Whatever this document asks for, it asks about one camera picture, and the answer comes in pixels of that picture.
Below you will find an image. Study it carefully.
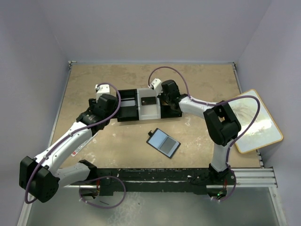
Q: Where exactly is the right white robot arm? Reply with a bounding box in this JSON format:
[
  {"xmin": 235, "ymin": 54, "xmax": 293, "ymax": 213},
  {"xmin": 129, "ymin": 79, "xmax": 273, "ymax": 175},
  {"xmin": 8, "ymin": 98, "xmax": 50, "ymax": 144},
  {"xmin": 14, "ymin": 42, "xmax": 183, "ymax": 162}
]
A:
[{"xmin": 152, "ymin": 79, "xmax": 241, "ymax": 180}]

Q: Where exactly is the clear plastic card sleeve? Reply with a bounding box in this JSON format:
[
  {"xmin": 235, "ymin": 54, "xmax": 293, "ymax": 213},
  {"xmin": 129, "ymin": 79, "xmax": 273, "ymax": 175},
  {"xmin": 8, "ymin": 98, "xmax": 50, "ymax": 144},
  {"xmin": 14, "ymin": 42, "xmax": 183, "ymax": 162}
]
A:
[{"xmin": 71, "ymin": 133, "xmax": 98, "ymax": 157}]

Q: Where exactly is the black credit card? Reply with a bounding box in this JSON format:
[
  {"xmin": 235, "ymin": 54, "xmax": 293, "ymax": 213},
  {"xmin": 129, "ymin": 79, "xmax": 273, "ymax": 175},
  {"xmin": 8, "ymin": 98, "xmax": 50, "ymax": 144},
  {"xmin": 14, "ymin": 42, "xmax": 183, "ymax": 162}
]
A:
[{"xmin": 141, "ymin": 97, "xmax": 157, "ymax": 106}]

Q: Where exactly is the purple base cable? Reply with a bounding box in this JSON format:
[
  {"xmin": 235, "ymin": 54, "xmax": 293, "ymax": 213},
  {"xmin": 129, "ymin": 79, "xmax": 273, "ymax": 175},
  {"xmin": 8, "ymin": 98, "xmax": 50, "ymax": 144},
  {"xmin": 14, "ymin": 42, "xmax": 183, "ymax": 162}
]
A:
[
  {"xmin": 210, "ymin": 168, "xmax": 237, "ymax": 202},
  {"xmin": 79, "ymin": 176, "xmax": 127, "ymax": 209}
]

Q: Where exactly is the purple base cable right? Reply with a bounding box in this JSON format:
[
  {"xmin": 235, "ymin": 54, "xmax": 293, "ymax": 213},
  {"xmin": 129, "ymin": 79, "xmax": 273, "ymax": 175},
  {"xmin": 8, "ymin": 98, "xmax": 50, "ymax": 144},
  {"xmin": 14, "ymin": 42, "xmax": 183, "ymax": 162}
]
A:
[{"xmin": 210, "ymin": 168, "xmax": 237, "ymax": 202}]

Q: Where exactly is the black and white organizer tray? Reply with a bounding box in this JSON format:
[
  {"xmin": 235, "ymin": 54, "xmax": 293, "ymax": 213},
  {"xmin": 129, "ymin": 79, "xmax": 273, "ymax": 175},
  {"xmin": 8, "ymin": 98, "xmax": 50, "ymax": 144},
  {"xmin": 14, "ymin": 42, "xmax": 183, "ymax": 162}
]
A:
[{"xmin": 115, "ymin": 88, "xmax": 182, "ymax": 122}]

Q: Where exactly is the black leather card holder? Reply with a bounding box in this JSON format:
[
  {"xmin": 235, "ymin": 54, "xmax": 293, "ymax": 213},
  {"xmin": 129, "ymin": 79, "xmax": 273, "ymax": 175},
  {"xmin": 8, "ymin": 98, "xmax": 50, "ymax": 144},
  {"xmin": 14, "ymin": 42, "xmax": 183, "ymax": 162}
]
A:
[{"xmin": 146, "ymin": 128, "xmax": 181, "ymax": 159}]

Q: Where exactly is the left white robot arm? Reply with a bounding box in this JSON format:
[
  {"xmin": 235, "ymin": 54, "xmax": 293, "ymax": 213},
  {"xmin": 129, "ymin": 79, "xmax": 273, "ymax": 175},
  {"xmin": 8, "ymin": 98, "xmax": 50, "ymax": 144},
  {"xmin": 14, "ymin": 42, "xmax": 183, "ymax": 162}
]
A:
[{"xmin": 19, "ymin": 93, "xmax": 121, "ymax": 204}]

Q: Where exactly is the white board with wood rim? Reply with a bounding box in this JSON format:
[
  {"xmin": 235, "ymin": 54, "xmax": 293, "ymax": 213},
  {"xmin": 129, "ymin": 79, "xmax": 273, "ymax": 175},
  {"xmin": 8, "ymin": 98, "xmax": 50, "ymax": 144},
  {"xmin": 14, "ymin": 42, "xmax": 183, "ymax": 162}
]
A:
[{"xmin": 229, "ymin": 89, "xmax": 283, "ymax": 154}]

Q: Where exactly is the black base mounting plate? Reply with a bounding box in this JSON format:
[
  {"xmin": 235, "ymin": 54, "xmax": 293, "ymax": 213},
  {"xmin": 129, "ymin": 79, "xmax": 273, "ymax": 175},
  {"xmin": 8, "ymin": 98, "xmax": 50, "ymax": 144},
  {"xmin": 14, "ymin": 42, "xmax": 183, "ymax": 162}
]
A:
[{"xmin": 69, "ymin": 167, "xmax": 237, "ymax": 196}]

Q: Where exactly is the aluminium frame rail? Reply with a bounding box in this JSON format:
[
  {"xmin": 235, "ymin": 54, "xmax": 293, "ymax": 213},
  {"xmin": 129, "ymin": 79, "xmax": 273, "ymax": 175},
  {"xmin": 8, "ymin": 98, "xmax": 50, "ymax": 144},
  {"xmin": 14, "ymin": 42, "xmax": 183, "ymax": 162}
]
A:
[{"xmin": 18, "ymin": 168, "xmax": 287, "ymax": 226}]

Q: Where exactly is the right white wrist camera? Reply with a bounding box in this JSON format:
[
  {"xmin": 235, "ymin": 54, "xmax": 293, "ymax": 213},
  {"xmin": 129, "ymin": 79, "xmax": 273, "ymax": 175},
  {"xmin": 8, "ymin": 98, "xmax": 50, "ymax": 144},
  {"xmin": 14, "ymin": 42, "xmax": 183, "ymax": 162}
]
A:
[{"xmin": 151, "ymin": 78, "xmax": 163, "ymax": 96}]

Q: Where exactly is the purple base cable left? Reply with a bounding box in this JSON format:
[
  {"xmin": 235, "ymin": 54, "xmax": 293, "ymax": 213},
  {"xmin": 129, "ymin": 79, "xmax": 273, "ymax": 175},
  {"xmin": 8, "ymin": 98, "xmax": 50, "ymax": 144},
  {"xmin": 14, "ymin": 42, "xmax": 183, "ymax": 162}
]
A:
[{"xmin": 79, "ymin": 176, "xmax": 127, "ymax": 209}]

